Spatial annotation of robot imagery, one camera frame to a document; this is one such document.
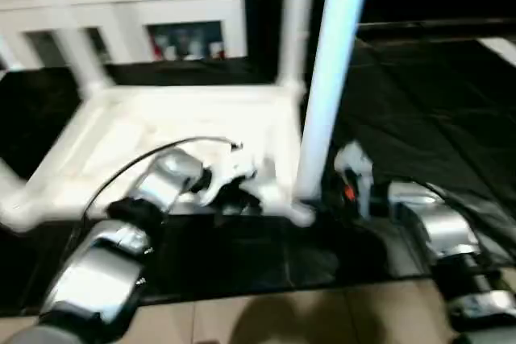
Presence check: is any white plastic table top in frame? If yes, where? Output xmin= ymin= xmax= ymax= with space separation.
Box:
xmin=0 ymin=82 xmax=317 ymax=234

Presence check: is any white plastic table leg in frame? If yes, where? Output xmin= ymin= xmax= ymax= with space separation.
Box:
xmin=277 ymin=0 xmax=318 ymax=93
xmin=20 ymin=0 xmax=112 ymax=97
xmin=291 ymin=0 xmax=377 ymax=205
xmin=0 ymin=157 xmax=40 ymax=230

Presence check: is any black work mat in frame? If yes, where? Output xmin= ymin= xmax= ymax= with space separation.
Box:
xmin=0 ymin=34 xmax=516 ymax=317

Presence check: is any small red bottle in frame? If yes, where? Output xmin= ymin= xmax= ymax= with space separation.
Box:
xmin=151 ymin=33 xmax=167 ymax=61

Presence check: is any long black bar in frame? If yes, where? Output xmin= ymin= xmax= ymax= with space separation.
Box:
xmin=355 ymin=19 xmax=516 ymax=40

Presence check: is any white glass-door cabinet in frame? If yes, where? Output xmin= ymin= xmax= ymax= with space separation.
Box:
xmin=0 ymin=0 xmax=248 ymax=71

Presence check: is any flat white board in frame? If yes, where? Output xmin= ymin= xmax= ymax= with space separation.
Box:
xmin=479 ymin=36 xmax=516 ymax=68

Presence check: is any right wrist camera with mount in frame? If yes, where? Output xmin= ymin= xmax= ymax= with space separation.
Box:
xmin=333 ymin=140 xmax=375 ymax=218

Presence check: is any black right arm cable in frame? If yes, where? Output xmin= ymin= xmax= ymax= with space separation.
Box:
xmin=379 ymin=178 xmax=516 ymax=258

